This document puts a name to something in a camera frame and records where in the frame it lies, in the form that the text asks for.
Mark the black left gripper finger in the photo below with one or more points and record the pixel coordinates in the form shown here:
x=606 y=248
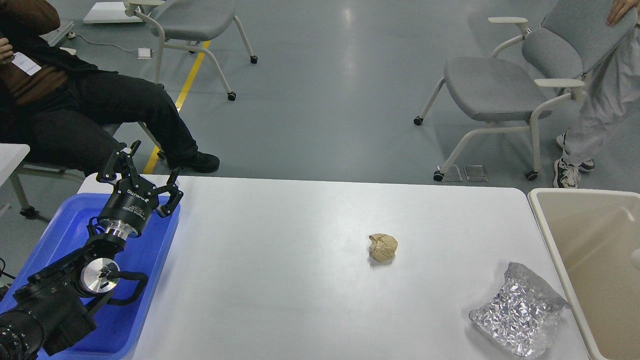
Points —
x=167 y=209
x=121 y=162

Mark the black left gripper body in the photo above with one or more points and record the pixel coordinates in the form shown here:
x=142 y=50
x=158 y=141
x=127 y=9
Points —
x=130 y=204

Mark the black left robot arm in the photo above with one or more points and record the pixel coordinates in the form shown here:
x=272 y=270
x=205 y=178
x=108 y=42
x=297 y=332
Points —
x=55 y=309

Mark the seated person in brown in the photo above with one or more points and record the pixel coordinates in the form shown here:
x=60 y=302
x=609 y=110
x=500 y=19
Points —
x=59 y=104

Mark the white side table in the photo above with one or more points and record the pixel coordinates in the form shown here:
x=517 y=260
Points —
x=11 y=156

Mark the white floor socket box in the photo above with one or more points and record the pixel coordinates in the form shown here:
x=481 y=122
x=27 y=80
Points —
x=144 y=53

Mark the grey chair left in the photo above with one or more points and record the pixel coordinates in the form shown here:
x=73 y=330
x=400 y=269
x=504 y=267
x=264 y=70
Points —
x=186 y=25

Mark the grey chair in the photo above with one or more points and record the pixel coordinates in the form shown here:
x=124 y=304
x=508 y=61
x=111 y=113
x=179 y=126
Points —
x=526 y=76
x=186 y=25

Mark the crumpled brown paper ball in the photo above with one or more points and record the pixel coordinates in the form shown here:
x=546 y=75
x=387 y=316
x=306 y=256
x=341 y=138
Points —
x=382 y=247

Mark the crumpled aluminium foil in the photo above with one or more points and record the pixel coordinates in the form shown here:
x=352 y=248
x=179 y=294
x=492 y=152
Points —
x=524 y=315

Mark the grey chair right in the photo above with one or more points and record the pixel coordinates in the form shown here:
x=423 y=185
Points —
x=526 y=76

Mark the beige plastic bin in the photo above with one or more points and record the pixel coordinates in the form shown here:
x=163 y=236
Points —
x=593 y=238

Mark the person in light trousers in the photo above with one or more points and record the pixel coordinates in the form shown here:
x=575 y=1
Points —
x=613 y=97

